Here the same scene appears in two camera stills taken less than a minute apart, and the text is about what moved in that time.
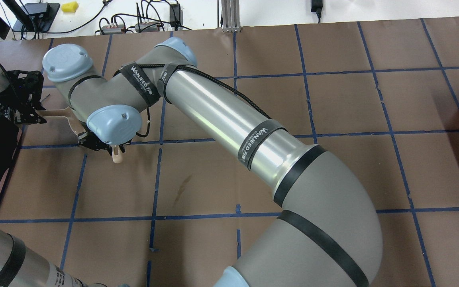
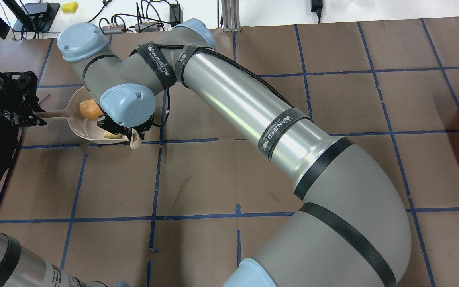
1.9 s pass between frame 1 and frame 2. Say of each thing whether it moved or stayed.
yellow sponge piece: stayed
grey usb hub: stayed
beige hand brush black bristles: moved
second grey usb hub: stayed
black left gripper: stayed
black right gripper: moved
